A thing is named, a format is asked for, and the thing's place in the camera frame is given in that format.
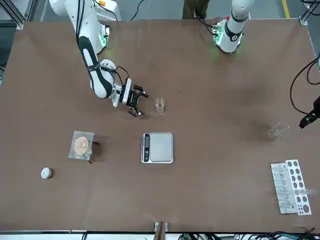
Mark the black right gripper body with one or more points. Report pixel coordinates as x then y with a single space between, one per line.
132 97

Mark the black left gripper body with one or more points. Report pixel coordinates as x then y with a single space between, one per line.
315 108

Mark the small glass beaker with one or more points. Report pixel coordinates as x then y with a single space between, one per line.
160 107

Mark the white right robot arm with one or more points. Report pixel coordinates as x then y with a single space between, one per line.
98 85

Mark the large glass beaker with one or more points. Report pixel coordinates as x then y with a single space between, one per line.
273 133

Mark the silver digital balance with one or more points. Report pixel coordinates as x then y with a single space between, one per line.
161 147

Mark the white test tube rack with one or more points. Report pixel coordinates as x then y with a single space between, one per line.
295 175

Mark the glass test tube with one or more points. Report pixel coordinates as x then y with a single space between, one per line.
310 192

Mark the white control box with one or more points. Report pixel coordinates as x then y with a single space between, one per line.
112 10

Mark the person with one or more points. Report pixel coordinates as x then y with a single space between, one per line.
192 10

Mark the white lamp cap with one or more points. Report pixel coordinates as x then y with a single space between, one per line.
45 173

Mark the aluminium profile mast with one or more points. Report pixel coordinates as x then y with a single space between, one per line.
160 228

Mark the aluminium frame post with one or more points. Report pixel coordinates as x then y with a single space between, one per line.
303 21
20 23

